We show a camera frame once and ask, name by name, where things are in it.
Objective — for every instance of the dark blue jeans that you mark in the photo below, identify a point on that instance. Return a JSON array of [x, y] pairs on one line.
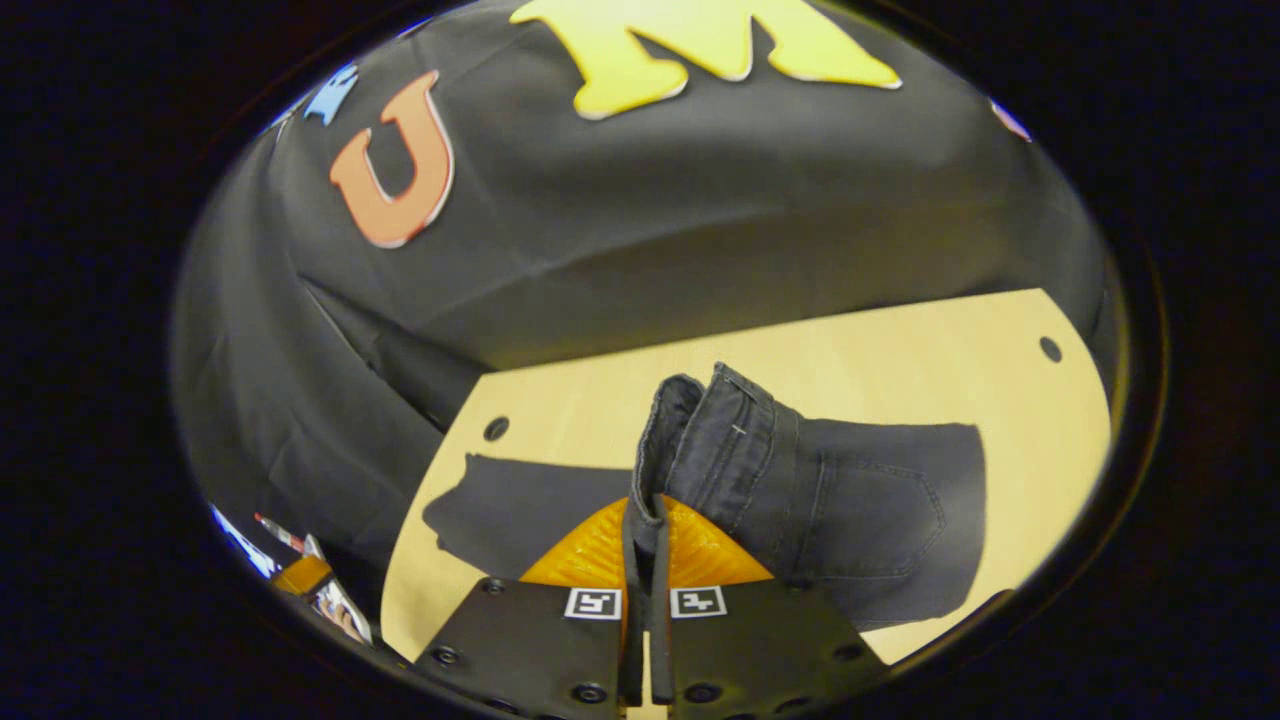
[[850, 500]]

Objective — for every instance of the black backdrop cloth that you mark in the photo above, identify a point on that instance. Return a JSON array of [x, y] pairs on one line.
[[650, 200]]

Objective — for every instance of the white printed poster board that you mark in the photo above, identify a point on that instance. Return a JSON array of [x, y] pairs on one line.
[[340, 610]]

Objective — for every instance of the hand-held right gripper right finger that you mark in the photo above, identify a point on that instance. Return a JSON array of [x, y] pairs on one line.
[[660, 640]]

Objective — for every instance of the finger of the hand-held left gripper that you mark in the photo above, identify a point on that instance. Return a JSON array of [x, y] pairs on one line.
[[300, 577]]

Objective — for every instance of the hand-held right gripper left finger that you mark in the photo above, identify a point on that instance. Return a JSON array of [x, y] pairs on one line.
[[633, 640]]

